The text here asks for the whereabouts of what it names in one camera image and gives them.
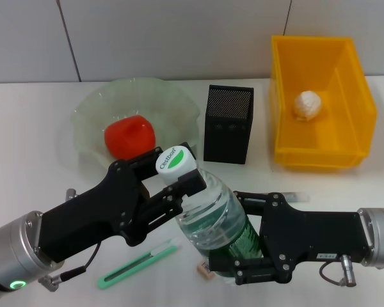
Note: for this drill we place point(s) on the grey marker pen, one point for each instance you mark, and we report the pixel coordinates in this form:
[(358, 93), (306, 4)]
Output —
[(299, 196)]

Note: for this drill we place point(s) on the beige eraser with barcode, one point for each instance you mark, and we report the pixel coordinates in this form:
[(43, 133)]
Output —
[(202, 270)]

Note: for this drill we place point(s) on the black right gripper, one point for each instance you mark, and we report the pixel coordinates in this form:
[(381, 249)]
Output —
[(313, 233)]

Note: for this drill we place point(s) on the mint green utility knife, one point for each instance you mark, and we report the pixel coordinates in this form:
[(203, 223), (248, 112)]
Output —
[(131, 266)]

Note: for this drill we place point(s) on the white paper ball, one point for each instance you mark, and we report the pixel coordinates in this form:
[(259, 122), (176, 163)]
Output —
[(308, 106)]

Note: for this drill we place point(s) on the black mesh pen holder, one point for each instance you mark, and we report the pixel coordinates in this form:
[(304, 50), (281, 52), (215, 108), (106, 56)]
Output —
[(225, 140)]

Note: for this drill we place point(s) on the frosted green glass fruit bowl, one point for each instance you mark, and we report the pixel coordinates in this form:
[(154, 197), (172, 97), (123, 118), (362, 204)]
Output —
[(166, 102)]

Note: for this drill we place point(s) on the yellow plastic bin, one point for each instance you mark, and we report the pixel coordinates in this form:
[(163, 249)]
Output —
[(326, 144)]

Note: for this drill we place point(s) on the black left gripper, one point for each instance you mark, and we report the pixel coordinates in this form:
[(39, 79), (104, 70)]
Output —
[(92, 217)]

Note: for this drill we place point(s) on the red-orange toy fruit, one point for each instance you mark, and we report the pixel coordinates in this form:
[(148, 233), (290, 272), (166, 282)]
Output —
[(129, 137)]

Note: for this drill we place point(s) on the clear water bottle green label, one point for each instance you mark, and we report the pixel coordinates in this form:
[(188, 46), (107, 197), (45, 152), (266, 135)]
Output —
[(211, 220)]

